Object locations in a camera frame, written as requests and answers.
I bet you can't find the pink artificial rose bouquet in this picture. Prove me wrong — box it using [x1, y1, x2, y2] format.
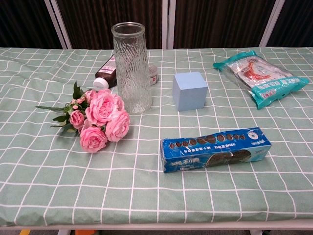
[35, 81, 131, 154]

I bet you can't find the clear textured glass vase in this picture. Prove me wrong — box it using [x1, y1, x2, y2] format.
[111, 22, 153, 114]

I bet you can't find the light blue foam cube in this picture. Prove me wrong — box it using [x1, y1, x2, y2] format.
[172, 71, 209, 112]

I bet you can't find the small round clear-lidded tin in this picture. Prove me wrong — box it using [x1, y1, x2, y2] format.
[148, 64, 159, 86]

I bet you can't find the brown bottle with white cap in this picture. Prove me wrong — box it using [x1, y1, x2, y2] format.
[92, 54, 117, 90]

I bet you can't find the blue cookie box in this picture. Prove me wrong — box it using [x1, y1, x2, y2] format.
[160, 127, 272, 174]

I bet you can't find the green checked tablecloth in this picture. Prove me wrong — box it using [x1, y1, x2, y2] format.
[0, 46, 313, 227]

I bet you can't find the teal plastic snack bag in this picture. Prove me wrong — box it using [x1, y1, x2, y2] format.
[213, 50, 310, 110]

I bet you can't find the white folding screen frame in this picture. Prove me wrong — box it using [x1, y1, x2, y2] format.
[44, 0, 286, 50]

